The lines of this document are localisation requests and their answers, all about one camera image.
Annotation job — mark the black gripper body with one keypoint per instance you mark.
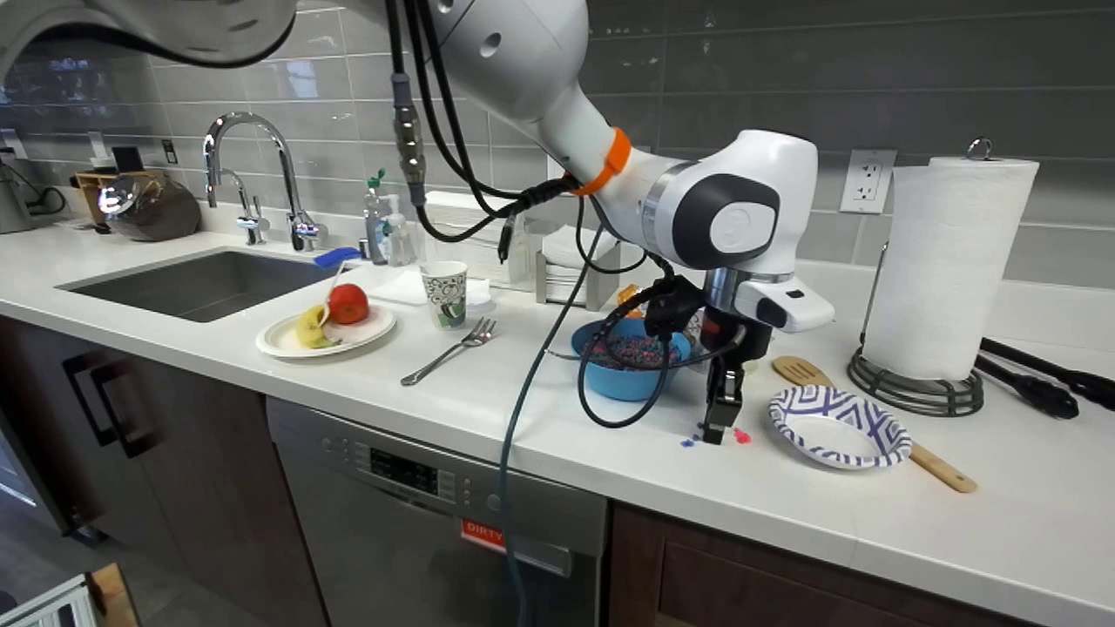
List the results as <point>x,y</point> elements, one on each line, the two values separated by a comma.
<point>733,350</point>

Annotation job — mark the red cereal piece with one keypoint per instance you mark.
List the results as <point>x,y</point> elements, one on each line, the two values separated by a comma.
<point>741,438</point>

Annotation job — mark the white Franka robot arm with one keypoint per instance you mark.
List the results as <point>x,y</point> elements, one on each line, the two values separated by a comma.
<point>777,163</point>

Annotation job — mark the blue cereal piece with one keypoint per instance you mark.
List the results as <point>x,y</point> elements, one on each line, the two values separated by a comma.
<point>687,440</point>

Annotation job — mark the colourful cereal heap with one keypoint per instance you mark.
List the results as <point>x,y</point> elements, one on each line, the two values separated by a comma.
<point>633,347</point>

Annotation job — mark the blue patterned paper bowl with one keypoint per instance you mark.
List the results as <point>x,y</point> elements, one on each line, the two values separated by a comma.
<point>836,428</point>

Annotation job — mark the wooden spatula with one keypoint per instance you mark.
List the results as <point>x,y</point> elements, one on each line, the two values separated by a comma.
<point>804,369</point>

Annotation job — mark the dark wood base cabinet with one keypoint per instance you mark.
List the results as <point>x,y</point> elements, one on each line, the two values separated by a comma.
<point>787,575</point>
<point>175,488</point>

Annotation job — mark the steel napkin holder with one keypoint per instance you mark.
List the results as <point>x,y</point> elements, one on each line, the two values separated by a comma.
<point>561,273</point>

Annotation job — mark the white paper towel roll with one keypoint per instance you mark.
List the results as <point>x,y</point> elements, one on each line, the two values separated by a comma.
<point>945,267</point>

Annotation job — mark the metal fork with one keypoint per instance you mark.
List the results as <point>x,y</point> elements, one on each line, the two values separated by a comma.
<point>447,352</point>

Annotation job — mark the clear folded towel dispenser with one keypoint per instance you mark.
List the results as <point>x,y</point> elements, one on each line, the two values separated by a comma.
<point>476,231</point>

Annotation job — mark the printed paper cup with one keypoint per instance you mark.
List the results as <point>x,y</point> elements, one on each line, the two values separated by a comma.
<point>443,294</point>

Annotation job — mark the black tongs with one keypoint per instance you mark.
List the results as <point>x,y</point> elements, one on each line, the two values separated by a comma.
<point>1031,390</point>

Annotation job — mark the stainless dishwasher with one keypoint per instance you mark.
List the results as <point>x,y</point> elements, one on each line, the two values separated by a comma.
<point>383,524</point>

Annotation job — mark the white plate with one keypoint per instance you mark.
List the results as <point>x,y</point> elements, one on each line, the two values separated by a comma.
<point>352,336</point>

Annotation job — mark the clear soap bottle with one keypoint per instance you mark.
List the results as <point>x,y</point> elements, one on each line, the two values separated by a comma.
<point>383,227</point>

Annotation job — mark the red apple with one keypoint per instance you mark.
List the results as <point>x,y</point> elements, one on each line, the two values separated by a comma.
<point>349,306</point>

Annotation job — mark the blue sponge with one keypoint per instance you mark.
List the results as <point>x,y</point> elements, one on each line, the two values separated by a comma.
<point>340,260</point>

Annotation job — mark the yellow banana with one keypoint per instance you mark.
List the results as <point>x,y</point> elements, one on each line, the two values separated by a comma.
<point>310,328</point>

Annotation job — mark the chrome gooseneck faucet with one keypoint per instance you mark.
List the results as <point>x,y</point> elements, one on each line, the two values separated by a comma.
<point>282,163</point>

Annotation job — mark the small chrome tap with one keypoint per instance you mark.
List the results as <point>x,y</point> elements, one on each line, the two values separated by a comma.
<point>247,213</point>

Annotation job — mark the steel sink basin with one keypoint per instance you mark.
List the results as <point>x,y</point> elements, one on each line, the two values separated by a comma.
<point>195,284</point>

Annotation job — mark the brown crinkled bag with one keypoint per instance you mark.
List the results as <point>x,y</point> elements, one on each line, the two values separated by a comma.
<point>145,207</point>

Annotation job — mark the grey countertop appliance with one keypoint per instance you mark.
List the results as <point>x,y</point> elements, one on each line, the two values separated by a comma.
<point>24,198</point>

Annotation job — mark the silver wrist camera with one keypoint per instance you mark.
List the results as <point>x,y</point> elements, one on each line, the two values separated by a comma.
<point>795,306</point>

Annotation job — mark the white wall outlet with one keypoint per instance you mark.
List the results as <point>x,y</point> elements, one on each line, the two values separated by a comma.
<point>865,183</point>

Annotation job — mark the wooden frame boards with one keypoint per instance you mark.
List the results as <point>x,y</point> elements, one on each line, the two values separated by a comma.
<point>111,592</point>

